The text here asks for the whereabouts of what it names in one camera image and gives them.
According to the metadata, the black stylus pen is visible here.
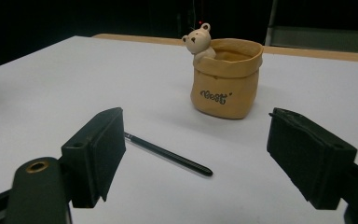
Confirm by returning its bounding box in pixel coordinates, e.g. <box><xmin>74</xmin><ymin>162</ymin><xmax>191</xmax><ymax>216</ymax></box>
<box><xmin>123</xmin><ymin>132</ymin><xmax>214</xmax><ymax>178</ymax></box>

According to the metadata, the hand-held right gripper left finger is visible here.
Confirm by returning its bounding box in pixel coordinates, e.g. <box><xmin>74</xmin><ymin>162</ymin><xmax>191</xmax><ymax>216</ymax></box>
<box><xmin>61</xmin><ymin>106</ymin><xmax>127</xmax><ymax>209</ymax></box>

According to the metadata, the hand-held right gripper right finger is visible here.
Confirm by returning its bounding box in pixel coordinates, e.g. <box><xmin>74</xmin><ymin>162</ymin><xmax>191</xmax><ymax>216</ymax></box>
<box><xmin>266</xmin><ymin>107</ymin><xmax>358</xmax><ymax>210</ymax></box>

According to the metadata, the tan bear pen holder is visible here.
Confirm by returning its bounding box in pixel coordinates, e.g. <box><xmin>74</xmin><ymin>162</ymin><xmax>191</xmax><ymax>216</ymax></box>
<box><xmin>181</xmin><ymin>22</ymin><xmax>265</xmax><ymax>120</ymax></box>

